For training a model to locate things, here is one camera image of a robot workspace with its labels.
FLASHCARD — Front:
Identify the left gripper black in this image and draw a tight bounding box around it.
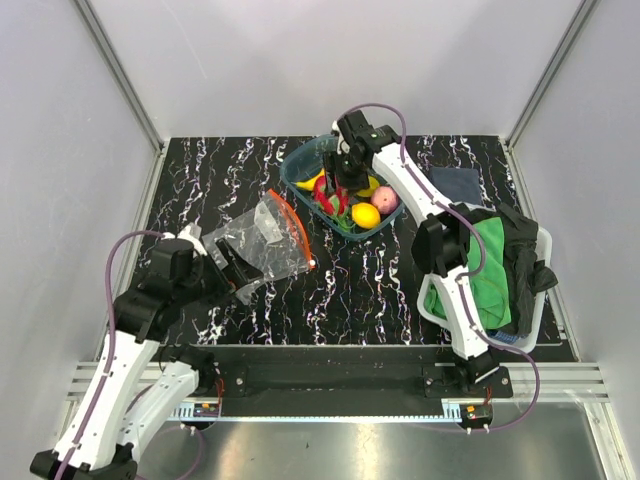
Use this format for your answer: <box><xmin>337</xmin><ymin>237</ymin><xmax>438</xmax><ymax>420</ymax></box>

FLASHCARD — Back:
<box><xmin>176</xmin><ymin>237</ymin><xmax>263</xmax><ymax>310</ymax></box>

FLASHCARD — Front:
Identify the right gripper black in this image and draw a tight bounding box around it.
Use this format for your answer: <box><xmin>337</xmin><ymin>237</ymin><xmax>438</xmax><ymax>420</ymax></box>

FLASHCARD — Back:
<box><xmin>321</xmin><ymin>150</ymin><xmax>369</xmax><ymax>199</ymax></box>

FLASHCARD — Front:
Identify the yellow fake banana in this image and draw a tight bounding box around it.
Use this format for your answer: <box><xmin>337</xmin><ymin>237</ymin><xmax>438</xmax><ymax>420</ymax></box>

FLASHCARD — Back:
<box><xmin>295</xmin><ymin>169</ymin><xmax>325</xmax><ymax>192</ymax></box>

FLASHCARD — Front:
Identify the red fake fruit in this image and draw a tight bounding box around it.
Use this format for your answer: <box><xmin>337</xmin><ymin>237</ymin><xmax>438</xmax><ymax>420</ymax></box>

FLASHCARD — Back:
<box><xmin>313</xmin><ymin>175</ymin><xmax>353</xmax><ymax>232</ymax></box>

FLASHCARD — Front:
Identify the yellow fake lemon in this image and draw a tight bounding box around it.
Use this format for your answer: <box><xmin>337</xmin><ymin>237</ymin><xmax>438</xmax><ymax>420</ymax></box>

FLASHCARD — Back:
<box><xmin>356</xmin><ymin>175</ymin><xmax>380</xmax><ymax>198</ymax></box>

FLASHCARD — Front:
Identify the clear zip top bag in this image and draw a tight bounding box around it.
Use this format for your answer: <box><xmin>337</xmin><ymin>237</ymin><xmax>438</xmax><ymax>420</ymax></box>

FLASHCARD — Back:
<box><xmin>202</xmin><ymin>190</ymin><xmax>315</xmax><ymax>304</ymax></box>

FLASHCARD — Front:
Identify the purple fake fruit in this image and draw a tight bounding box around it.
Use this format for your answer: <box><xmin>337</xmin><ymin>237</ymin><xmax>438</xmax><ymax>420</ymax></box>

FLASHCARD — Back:
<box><xmin>370</xmin><ymin>186</ymin><xmax>399</xmax><ymax>215</ymax></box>

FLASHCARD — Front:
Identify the orange fake fruit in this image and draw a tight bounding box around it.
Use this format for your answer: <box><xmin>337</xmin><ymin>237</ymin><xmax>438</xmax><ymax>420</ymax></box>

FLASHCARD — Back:
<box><xmin>351</xmin><ymin>202</ymin><xmax>381</xmax><ymax>230</ymax></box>

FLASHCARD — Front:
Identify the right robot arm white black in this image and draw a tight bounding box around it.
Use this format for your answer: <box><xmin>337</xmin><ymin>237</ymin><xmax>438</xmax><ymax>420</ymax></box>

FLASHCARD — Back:
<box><xmin>324</xmin><ymin>107</ymin><xmax>499</xmax><ymax>397</ymax></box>

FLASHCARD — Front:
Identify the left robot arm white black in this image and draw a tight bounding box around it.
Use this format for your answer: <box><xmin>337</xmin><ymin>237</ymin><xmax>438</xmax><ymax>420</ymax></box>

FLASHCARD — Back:
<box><xmin>30</xmin><ymin>231</ymin><xmax>263</xmax><ymax>479</ymax></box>

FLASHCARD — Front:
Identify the teal plastic container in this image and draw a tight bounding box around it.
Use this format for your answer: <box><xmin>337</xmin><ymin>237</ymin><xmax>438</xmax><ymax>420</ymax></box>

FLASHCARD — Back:
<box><xmin>280</xmin><ymin>135</ymin><xmax>404</xmax><ymax>242</ymax></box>

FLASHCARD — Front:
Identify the navy folded cloth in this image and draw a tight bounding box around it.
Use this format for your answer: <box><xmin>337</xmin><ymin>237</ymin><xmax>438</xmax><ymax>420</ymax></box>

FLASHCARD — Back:
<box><xmin>428</xmin><ymin>167</ymin><xmax>483</xmax><ymax>205</ymax></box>

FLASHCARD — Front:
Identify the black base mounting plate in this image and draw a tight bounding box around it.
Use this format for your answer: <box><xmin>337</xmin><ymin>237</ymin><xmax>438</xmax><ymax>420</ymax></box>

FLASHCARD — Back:
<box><xmin>199</xmin><ymin>345</ymin><xmax>514</xmax><ymax>422</ymax></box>

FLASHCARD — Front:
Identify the green cloth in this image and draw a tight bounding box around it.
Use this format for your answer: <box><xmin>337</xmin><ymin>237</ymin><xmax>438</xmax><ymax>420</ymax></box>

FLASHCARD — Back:
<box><xmin>424</xmin><ymin>217</ymin><xmax>511</xmax><ymax>331</ymax></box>

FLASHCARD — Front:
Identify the black cloth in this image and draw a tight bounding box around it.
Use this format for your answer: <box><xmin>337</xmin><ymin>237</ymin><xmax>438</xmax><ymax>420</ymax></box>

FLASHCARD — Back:
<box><xmin>464</xmin><ymin>202</ymin><xmax>559</xmax><ymax>336</ymax></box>

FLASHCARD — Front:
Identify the white plastic basket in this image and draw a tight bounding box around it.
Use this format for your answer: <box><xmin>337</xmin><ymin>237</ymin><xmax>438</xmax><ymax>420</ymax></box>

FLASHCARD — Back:
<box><xmin>417</xmin><ymin>200</ymin><xmax>554</xmax><ymax>354</ymax></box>

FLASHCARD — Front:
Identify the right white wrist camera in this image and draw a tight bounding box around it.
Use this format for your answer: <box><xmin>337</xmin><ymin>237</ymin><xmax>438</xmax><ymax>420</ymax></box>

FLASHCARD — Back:
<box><xmin>331</xmin><ymin>117</ymin><xmax>353</xmax><ymax>155</ymax></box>

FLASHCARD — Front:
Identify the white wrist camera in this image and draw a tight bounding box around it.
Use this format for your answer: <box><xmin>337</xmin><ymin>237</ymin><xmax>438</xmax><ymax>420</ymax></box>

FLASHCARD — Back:
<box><xmin>177</xmin><ymin>223</ymin><xmax>208</xmax><ymax>256</ymax></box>
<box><xmin>331</xmin><ymin>117</ymin><xmax>353</xmax><ymax>155</ymax></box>

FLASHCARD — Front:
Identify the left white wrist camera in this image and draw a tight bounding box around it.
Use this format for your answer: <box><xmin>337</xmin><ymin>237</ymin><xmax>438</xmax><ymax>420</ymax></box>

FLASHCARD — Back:
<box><xmin>177</xmin><ymin>223</ymin><xmax>208</xmax><ymax>256</ymax></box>

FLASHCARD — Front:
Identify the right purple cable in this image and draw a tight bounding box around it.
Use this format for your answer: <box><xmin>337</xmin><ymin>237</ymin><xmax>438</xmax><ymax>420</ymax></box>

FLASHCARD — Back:
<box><xmin>335</xmin><ymin>102</ymin><xmax>541</xmax><ymax>416</ymax></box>

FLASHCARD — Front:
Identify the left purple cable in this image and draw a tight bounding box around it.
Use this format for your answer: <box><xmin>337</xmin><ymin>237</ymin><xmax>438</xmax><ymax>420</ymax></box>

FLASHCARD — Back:
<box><xmin>52</xmin><ymin>230</ymin><xmax>169</xmax><ymax>480</ymax></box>

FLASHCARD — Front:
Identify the purple floor cable loop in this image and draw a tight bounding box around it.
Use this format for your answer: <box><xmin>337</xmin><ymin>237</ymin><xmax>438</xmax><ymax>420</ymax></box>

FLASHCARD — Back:
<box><xmin>129</xmin><ymin>389</ymin><xmax>207</xmax><ymax>479</ymax></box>

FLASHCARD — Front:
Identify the left aluminium frame post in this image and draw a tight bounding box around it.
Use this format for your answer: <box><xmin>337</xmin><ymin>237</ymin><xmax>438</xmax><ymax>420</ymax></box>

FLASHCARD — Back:
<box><xmin>74</xmin><ymin>0</ymin><xmax>169</xmax><ymax>151</ymax></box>

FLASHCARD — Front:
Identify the aluminium frame post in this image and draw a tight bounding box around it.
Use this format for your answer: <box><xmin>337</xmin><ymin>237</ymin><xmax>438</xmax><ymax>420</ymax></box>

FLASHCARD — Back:
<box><xmin>504</xmin><ymin>0</ymin><xmax>601</xmax><ymax>149</ymax></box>
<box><xmin>74</xmin><ymin>0</ymin><xmax>169</xmax><ymax>151</ymax></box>

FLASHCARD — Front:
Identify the right aluminium frame post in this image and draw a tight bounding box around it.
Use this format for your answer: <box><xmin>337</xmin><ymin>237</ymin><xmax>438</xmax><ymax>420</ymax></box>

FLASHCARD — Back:
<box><xmin>504</xmin><ymin>0</ymin><xmax>601</xmax><ymax>149</ymax></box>

